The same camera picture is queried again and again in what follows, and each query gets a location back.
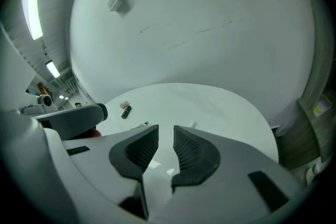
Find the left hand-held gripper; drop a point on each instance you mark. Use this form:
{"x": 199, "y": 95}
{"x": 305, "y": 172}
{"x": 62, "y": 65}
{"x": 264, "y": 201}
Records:
{"x": 43, "y": 105}

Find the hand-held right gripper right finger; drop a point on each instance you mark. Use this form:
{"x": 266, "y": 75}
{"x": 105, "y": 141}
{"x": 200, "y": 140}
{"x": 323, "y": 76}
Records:
{"x": 231, "y": 173}

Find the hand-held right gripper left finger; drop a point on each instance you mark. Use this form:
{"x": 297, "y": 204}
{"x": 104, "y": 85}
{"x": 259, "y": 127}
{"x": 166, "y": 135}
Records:
{"x": 105, "y": 162}

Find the small beige block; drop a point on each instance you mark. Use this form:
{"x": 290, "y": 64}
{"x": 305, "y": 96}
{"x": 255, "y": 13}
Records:
{"x": 124, "y": 104}

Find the small dark stick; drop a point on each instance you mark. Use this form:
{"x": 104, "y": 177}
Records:
{"x": 126, "y": 112}

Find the small silver piece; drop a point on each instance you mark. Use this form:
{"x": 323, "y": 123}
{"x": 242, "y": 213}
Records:
{"x": 140, "y": 125}

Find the small white piece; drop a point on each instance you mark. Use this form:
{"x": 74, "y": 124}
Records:
{"x": 193, "y": 124}

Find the long ceiling light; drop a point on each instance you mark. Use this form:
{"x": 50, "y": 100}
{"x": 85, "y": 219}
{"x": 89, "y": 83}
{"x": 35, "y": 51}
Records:
{"x": 32, "y": 5}
{"x": 52, "y": 69}

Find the white wall switch box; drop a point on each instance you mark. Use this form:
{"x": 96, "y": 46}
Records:
{"x": 114, "y": 2}

